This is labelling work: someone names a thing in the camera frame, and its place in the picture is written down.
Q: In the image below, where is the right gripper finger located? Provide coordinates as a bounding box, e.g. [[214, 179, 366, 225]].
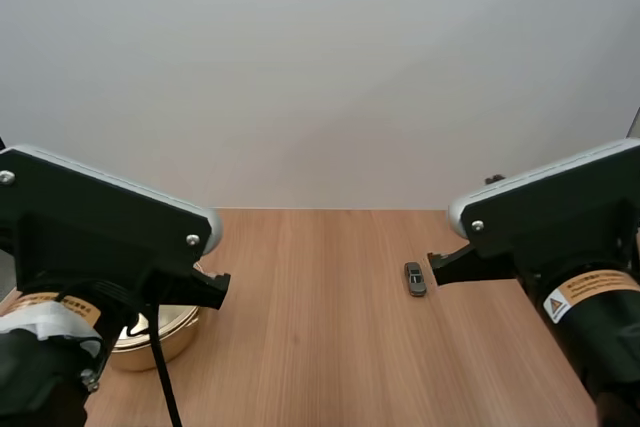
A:
[[426, 244, 521, 289]]

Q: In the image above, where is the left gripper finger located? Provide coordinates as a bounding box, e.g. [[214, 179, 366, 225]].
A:
[[191, 269, 233, 311]]

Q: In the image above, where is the small grey toy car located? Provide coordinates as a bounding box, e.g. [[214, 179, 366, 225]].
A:
[[403, 261, 428, 298]]

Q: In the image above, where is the gold pot with two handles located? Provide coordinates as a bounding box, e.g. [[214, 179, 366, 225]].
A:
[[106, 304, 202, 374]]

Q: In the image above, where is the black cable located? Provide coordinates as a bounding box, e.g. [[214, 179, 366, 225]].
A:
[[147, 299, 185, 427]]

